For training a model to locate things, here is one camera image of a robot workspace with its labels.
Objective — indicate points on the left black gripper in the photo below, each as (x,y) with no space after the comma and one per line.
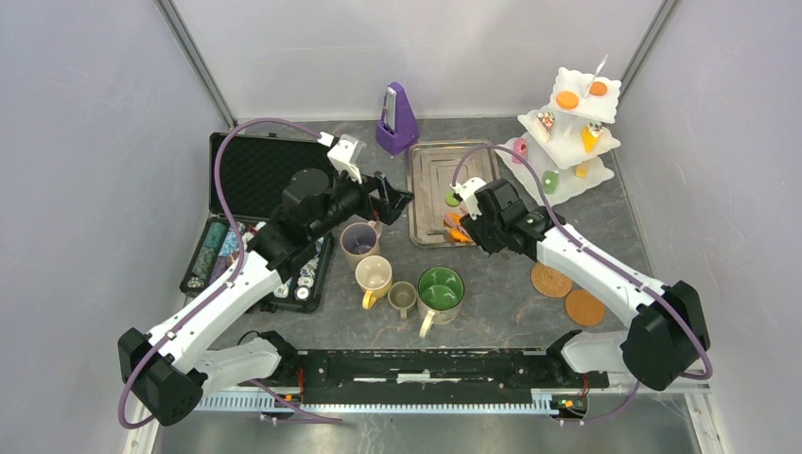
(385,209)

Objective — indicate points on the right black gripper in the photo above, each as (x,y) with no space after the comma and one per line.
(473,228)

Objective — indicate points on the pink steel tongs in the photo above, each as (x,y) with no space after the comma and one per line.
(447,228)

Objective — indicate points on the orange fish cake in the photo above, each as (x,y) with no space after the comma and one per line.
(458,236)
(452,220)

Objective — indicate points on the green macaron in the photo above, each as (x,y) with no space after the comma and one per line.
(452,200)

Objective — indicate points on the green swirl roll cake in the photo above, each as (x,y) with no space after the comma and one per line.
(550,180)

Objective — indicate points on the pink cake piece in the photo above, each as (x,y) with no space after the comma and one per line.
(520,148)

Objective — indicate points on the yellow rectangular cake bar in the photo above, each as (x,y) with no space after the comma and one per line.
(581,170)

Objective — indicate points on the layered strawberry cake slice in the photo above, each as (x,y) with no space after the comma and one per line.
(545,121)

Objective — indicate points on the yellow cake slice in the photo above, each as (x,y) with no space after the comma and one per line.
(591,135)

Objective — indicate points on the orange sandwich cookie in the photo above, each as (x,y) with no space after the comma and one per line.
(567,100)

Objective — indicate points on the small orange macaron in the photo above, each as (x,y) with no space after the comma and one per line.
(598,88)

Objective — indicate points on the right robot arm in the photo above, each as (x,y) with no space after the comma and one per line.
(665,335)

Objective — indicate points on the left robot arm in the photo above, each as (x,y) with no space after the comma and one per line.
(213,319)

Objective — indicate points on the pink mug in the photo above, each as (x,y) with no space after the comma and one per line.
(360,240)

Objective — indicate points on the steel serving tray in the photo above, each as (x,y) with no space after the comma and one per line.
(430,171)

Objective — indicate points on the purple metronome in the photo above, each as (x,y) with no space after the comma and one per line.
(397,128)

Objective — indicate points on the woven brown coaster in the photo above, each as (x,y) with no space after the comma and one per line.
(550,282)

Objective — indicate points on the green interior mushroom mug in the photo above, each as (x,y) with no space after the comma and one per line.
(440,294)

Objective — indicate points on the small grey-green mug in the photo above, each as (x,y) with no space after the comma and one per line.
(403,296)

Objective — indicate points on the white three-tier cake stand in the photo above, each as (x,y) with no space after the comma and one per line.
(564,150)

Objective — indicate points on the orange round coaster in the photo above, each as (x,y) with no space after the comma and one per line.
(583,308)

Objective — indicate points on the black poker chip case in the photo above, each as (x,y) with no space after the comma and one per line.
(254,171)

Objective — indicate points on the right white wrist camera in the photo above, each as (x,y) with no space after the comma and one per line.
(468,194)

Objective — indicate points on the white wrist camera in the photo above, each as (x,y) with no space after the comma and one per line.
(342,154)
(468,194)

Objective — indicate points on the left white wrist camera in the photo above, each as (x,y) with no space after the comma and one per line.
(342,154)

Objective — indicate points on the cream yellow-handled mug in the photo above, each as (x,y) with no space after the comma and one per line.
(374,276)

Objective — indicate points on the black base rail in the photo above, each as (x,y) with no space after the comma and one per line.
(423,376)

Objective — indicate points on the white cable duct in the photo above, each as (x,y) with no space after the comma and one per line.
(255,395)

